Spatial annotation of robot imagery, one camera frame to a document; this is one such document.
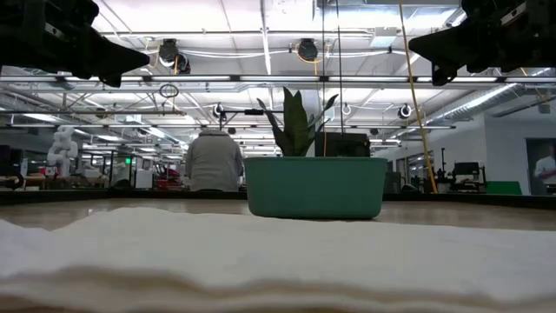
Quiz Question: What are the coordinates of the black monitor on stand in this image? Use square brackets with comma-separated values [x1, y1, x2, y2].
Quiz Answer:
[451, 161, 488, 192]

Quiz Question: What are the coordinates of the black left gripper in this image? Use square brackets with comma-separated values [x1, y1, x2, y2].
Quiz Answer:
[25, 0, 151, 88]

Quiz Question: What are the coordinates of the black boom stand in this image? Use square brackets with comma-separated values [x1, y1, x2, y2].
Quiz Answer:
[218, 107, 283, 131]

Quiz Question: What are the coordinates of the person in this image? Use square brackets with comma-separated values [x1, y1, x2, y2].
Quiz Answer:
[533, 145, 556, 195]
[184, 129, 245, 193]

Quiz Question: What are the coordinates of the thin dark hanging cable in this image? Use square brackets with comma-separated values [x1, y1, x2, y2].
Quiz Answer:
[321, 0, 328, 157]

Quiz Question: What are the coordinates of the teal tupperware container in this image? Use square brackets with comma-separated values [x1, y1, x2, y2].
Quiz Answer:
[242, 156, 388, 220]

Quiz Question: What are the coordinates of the white folded cloth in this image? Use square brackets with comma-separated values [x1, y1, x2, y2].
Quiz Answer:
[0, 206, 556, 313]

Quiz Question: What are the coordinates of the green board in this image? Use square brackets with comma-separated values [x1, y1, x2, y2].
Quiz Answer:
[485, 180, 524, 196]

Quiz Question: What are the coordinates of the white robot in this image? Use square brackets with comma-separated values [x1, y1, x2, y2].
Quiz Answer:
[46, 125, 80, 177]

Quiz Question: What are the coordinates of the black hanging cable loop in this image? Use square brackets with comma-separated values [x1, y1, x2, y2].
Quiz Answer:
[158, 82, 180, 99]

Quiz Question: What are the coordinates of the green plant in white pot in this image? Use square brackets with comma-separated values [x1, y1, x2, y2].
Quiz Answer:
[255, 86, 339, 158]

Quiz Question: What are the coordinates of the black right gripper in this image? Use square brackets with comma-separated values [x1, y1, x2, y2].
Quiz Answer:
[407, 0, 539, 87]

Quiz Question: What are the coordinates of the yellow hanging cable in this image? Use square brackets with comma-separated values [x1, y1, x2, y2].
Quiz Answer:
[398, 0, 439, 195]

